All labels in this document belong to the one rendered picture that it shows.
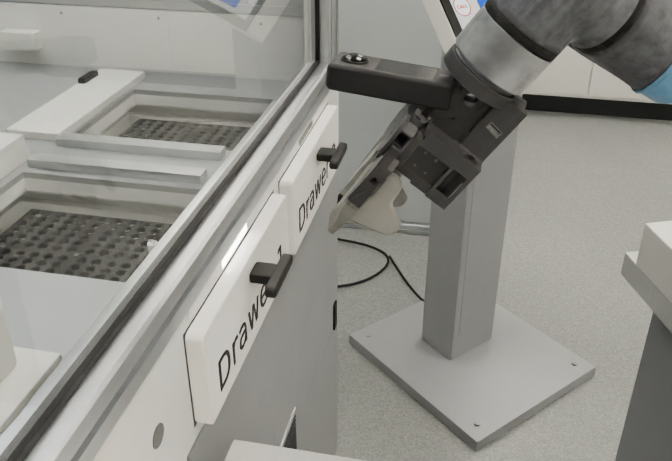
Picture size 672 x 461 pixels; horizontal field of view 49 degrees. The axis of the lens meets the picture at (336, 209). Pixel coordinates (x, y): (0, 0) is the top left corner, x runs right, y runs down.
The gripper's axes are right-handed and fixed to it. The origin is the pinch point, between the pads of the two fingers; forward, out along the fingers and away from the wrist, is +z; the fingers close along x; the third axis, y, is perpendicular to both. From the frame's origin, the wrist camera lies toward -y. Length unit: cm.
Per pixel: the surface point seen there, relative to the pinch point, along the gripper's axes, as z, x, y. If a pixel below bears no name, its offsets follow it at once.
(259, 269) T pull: 11.5, -0.2, -2.1
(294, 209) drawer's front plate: 14.0, 17.9, -1.5
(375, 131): 62, 167, 18
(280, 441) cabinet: 45, 13, 18
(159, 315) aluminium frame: 7.1, -18.7, -8.2
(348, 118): 64, 167, 8
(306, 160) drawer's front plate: 10.8, 24.7, -3.7
